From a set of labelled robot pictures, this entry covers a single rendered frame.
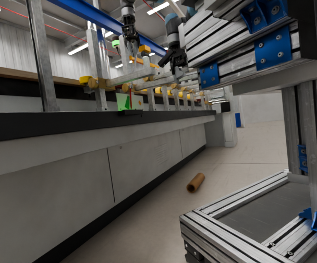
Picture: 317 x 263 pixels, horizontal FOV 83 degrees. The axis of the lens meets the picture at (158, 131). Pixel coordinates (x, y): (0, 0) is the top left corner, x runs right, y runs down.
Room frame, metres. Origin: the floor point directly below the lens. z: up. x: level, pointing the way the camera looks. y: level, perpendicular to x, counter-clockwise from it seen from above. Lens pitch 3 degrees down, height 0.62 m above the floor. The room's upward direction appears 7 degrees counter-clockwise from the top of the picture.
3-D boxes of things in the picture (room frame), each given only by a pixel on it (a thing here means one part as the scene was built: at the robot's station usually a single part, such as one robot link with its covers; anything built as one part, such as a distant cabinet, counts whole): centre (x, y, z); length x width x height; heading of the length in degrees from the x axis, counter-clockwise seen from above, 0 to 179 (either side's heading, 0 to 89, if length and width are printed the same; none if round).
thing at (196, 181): (1.58, -0.28, 0.04); 0.30 x 0.08 x 0.08; 151
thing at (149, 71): (0.90, 0.18, 0.84); 0.43 x 0.03 x 0.04; 61
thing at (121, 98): (1.08, 0.14, 0.75); 0.26 x 0.01 x 0.10; 151
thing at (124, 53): (1.12, 0.14, 0.93); 0.03 x 0.03 x 0.48; 61
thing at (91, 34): (0.90, 0.27, 0.87); 0.03 x 0.03 x 0.48; 61
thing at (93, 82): (0.92, 0.25, 0.84); 0.13 x 0.06 x 0.05; 151
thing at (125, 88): (1.14, 0.14, 0.85); 0.13 x 0.06 x 0.05; 151
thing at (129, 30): (1.04, 0.09, 1.16); 0.09 x 0.08 x 0.12; 172
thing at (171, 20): (1.01, -0.15, 1.12); 0.09 x 0.08 x 0.11; 88
